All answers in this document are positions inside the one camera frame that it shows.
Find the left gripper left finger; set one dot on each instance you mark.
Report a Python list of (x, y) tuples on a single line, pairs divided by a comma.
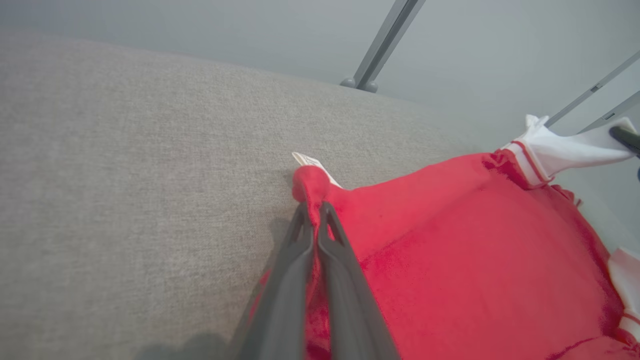
[(285, 300)]

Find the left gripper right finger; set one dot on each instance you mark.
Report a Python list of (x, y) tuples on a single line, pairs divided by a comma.
[(350, 305)]

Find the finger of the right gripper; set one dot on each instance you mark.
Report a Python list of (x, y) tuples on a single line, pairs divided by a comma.
[(627, 139)]

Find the red white basketball jersey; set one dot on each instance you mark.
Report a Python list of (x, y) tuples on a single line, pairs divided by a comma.
[(450, 260)]

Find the grey metal partition post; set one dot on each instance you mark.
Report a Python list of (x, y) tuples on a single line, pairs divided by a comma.
[(382, 45), (595, 87), (612, 112)]

